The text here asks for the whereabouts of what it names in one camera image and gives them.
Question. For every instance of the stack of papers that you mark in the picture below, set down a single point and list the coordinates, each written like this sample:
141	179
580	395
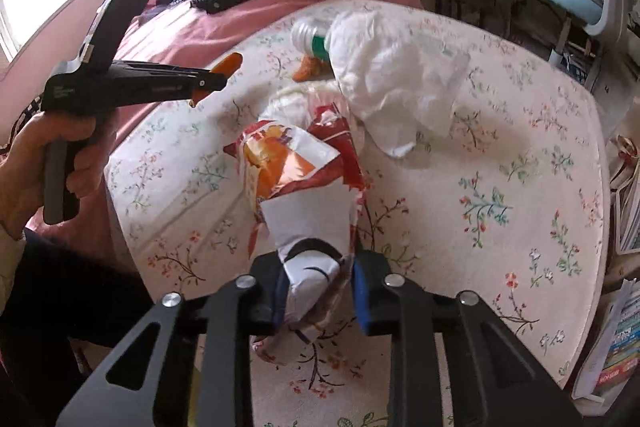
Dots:
627	217

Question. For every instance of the person's left forearm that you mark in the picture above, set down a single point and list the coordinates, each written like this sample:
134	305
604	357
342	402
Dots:
10	247

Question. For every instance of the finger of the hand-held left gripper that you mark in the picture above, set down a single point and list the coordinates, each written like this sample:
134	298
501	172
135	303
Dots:
210	82

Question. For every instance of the person's black trousers leg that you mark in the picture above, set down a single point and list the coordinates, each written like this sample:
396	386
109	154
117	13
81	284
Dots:
65	297

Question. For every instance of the clear plastic bottle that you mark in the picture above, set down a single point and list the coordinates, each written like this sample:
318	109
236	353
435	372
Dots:
305	34

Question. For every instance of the large white tissue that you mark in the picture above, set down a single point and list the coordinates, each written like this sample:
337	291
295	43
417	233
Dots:
395	77

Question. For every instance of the orange white snack wrapper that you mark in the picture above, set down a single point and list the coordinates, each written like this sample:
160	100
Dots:
300	167

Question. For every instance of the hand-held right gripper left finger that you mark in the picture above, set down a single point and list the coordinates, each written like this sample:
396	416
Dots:
267	302

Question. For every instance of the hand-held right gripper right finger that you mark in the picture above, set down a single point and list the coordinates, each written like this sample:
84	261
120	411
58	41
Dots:
364	302

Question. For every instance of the stack of books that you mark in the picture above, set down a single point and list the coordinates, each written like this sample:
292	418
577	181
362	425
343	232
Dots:
615	347

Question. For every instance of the person's left hand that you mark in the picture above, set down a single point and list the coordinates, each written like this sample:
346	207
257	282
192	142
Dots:
20	187

